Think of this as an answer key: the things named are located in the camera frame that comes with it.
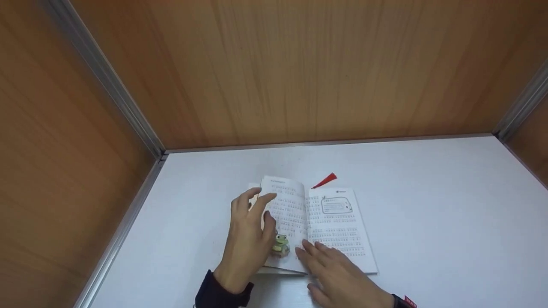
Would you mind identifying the person's left hand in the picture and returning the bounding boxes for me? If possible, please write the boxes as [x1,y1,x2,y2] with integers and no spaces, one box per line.
[213,188,277,294]

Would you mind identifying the person's right hand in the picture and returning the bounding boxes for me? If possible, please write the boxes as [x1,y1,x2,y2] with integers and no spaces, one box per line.
[295,240,395,308]

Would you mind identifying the white printed book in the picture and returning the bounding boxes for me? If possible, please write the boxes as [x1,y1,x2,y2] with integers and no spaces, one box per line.
[247,175,378,276]

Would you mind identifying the person's left forearm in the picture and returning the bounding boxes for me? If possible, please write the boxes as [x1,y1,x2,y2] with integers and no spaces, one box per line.
[194,269,254,308]

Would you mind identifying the small green frog figure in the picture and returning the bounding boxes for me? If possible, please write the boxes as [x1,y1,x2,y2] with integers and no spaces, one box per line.
[272,233,291,258]

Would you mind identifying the red tassel bookmark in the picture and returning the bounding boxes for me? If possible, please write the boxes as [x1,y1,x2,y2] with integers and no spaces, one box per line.
[311,172,338,189]

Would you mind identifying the black wrist band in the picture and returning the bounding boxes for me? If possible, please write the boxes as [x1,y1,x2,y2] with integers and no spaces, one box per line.
[391,294,418,308]

